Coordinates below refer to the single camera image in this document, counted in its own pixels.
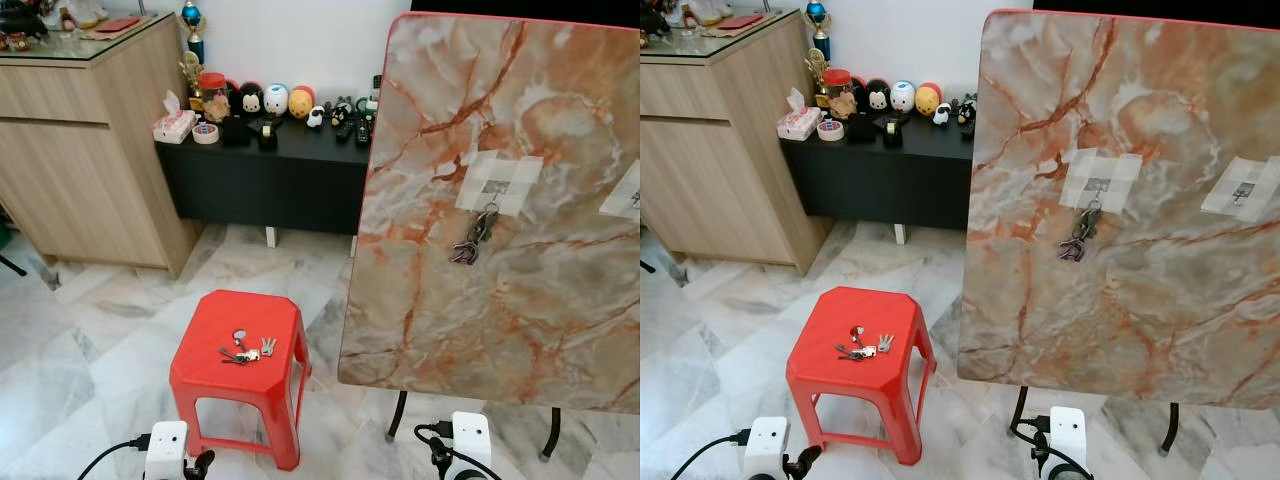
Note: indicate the red booklet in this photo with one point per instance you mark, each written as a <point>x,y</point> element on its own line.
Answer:
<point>740,22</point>
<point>118,25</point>

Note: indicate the blue ball trophy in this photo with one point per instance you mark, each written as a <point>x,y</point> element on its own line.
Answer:
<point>818,13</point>
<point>193,15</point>

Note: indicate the black low console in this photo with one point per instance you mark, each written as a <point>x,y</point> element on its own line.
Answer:
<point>880,190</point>
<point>270,190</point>

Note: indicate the black pouch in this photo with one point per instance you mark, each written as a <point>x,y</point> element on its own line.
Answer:
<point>235,132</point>
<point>861,128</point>

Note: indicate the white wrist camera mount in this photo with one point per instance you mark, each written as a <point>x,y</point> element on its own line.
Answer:
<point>765,445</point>
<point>1068,435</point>
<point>470,440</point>
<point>165,445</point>

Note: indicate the light wooden cabinet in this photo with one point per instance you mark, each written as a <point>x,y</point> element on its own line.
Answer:
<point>700,170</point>
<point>80,170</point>

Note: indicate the white tape roll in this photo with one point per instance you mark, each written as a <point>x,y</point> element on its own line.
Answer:
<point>822,130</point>
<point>197,134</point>

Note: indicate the red plastic stool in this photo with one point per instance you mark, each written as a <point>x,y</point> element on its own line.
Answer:
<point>240,310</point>
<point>860,305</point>

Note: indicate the small gold trophy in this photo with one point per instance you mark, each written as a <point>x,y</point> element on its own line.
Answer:
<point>816,68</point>
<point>190,70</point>

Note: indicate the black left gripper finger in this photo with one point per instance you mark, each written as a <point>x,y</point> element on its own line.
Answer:
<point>810,457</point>
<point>206,460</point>

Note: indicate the white round plush toy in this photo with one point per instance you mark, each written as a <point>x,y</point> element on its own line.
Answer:
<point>903,97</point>
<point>276,100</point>

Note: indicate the small panda figure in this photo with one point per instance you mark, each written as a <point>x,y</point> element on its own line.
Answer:
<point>942,114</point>
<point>315,117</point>

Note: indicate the black mouse plush toy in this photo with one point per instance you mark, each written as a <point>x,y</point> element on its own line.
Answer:
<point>250,100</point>
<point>877,97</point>

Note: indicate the yellow bear plush toy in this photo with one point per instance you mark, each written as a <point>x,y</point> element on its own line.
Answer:
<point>301,103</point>
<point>928,100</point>

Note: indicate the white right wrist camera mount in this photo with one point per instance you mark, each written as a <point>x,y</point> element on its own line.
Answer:
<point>1068,435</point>
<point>470,440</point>

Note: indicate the taped adhesive wall hook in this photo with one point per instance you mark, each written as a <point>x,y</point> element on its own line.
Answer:
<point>1240,190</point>
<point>485,170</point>
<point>625,195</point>
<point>1085,165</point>

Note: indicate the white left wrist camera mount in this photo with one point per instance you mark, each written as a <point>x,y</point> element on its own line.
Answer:
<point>165,445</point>
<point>765,445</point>

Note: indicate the dark hanging key bunch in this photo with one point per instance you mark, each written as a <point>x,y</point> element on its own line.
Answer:
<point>480,232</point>
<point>1087,225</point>

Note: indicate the black white animal figure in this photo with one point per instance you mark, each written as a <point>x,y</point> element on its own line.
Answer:
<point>966,108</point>
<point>342,112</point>

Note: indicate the slim black remote control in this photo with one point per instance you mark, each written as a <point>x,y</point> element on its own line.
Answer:
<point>968,130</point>
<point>343,130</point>

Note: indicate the green desk holder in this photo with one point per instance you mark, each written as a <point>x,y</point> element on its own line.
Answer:
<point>366,105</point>

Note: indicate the black teapot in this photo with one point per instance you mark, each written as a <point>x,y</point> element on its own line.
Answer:
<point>20,28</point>
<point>652,25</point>

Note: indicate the black tape dispenser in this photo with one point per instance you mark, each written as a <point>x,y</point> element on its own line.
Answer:
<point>892,132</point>
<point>266,135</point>

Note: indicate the pink white tissue box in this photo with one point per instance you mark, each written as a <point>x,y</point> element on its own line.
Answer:
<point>797,124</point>
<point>172,127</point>

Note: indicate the black metal table leg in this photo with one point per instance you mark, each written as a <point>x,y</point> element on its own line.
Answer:
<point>398,415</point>
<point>1173,428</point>
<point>553,430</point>
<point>1018,412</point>

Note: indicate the red lid snack jar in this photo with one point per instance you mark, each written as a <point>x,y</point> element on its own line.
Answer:
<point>212,80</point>
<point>838,76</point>

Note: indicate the marble pattern folding table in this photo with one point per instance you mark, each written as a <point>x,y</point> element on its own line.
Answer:
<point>1150,320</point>
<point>520,320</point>

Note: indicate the beige woven mat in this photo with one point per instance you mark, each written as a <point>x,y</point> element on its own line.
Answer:
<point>712,30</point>
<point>90,33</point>

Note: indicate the white ceramic figurine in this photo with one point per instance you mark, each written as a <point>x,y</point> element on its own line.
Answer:
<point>708,10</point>
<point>85,12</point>

